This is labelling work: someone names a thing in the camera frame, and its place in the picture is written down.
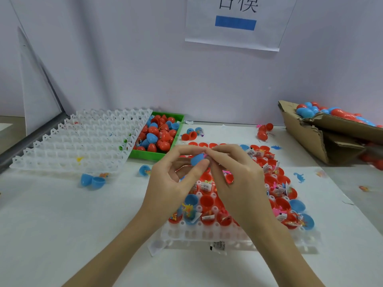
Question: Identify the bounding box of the person's right hand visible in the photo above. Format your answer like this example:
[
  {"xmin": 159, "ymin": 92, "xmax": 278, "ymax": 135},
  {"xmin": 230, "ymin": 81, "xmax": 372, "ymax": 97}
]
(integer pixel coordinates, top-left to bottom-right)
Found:
[{"xmin": 203, "ymin": 144, "xmax": 276, "ymax": 237}]

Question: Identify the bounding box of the person's left hand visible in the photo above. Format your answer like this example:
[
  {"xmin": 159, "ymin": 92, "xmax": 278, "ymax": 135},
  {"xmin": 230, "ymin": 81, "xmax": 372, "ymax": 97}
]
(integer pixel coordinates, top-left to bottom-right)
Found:
[{"xmin": 140, "ymin": 144, "xmax": 210, "ymax": 234}]

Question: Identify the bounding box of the clear plastic egg tray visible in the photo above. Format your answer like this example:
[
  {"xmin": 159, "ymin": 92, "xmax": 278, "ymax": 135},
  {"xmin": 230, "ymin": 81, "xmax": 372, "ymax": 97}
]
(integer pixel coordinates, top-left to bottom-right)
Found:
[
  {"xmin": 9, "ymin": 108, "xmax": 153, "ymax": 176},
  {"xmin": 148, "ymin": 140, "xmax": 321, "ymax": 256}
]

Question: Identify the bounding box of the small capsule cluster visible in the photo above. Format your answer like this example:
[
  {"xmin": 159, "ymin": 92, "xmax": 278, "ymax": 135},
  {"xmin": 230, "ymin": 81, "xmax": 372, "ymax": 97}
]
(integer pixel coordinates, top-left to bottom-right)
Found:
[{"xmin": 181, "ymin": 126, "xmax": 204, "ymax": 141}]

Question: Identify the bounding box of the cardboard box of capsules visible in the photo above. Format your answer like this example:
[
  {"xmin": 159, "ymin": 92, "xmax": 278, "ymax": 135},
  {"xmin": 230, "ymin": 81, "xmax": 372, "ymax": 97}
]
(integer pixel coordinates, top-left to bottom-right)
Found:
[{"xmin": 278, "ymin": 100, "xmax": 383, "ymax": 165}]

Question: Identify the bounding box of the pile of finished eggs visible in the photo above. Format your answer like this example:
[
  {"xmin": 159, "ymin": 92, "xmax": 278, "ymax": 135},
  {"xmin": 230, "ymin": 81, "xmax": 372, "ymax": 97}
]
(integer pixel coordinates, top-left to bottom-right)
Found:
[{"xmin": 296, "ymin": 102, "xmax": 383, "ymax": 128}]

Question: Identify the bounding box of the person's right forearm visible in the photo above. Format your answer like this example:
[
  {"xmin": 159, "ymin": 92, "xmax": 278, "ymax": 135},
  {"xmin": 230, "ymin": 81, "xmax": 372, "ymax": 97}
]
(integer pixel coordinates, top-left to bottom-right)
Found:
[{"xmin": 248, "ymin": 218, "xmax": 324, "ymax": 287}]

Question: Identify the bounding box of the person's left forearm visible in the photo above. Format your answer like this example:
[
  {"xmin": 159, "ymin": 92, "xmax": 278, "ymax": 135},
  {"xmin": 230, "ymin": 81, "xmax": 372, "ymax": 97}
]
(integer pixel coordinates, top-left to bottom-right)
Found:
[{"xmin": 63, "ymin": 218, "xmax": 165, "ymax": 287}]

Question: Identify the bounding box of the green plastic tray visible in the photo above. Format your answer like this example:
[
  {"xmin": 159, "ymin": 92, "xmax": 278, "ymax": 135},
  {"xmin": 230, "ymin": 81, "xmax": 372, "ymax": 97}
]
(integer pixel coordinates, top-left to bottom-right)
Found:
[{"xmin": 128, "ymin": 112, "xmax": 185, "ymax": 162}]

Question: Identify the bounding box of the small white paper slip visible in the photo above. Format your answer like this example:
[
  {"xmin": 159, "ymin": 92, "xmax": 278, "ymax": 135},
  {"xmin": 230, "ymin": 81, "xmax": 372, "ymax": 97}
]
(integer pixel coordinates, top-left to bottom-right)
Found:
[{"xmin": 148, "ymin": 239, "xmax": 162, "ymax": 256}]

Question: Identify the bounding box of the small white packet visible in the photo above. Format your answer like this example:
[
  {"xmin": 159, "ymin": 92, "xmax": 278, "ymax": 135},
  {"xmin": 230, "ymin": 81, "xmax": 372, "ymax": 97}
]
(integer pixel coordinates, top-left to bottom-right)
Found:
[{"xmin": 209, "ymin": 241, "xmax": 227, "ymax": 254}]

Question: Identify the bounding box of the clear triangular panel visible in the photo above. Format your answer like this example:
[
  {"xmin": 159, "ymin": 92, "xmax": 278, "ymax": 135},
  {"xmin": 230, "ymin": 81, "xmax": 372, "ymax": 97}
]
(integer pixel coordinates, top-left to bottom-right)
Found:
[{"xmin": 18, "ymin": 27, "xmax": 63, "ymax": 136}]

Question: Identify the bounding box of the white paper sign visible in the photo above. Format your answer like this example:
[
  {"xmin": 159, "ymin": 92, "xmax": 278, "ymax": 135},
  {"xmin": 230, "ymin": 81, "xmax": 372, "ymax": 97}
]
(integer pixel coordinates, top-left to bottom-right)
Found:
[{"xmin": 185, "ymin": 0, "xmax": 298, "ymax": 52}]

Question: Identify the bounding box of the grey metal rail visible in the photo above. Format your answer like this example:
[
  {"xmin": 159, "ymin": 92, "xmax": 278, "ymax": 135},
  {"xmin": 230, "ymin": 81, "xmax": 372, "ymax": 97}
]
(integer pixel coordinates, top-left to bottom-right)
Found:
[{"xmin": 0, "ymin": 112, "xmax": 68, "ymax": 171}]

